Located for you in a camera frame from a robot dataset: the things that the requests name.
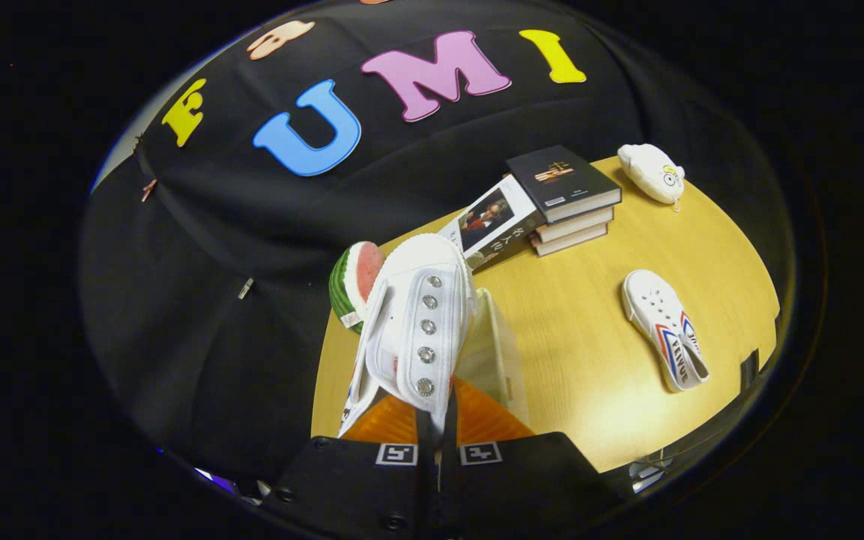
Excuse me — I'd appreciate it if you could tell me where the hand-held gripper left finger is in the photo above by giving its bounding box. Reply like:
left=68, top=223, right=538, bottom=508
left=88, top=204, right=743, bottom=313
left=263, top=395, right=439, bottom=540

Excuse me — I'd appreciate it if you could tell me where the watermelon slice plush toy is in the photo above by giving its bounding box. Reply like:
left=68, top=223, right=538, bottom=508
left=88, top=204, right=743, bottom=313
left=328, top=241, right=386, bottom=335

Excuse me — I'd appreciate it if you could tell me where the white striped canvas shoe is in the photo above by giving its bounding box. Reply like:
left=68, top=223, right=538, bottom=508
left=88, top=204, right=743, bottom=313
left=338, top=233, right=476, bottom=439
left=622, top=270, right=711, bottom=394

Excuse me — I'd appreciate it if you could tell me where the white plush toy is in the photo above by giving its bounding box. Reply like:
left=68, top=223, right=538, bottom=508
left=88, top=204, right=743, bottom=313
left=617, top=143, right=687, bottom=208

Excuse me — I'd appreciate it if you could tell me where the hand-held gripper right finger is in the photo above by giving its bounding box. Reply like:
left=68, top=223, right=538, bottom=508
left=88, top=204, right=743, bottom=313
left=443, top=379, right=624, bottom=540

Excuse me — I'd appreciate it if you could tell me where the black hardcover book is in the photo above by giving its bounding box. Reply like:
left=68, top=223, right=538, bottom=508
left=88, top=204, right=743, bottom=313
left=506, top=145, right=623, bottom=224

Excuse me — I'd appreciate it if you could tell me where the cream fabric storage box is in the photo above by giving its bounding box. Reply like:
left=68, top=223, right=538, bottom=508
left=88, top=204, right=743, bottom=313
left=456, top=288, right=531, bottom=425

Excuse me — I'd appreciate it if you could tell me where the dark cover stacked book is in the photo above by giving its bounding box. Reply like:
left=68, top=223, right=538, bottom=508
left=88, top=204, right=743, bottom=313
left=533, top=206, right=616, bottom=244
left=529, top=223, right=610, bottom=258

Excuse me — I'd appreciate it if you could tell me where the white portrait cover book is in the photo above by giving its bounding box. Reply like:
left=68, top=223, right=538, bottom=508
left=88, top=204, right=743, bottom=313
left=439, top=175, right=547, bottom=272

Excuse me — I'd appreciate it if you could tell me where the black backdrop cloth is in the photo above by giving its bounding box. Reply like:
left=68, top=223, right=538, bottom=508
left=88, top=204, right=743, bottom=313
left=78, top=0, right=797, bottom=496

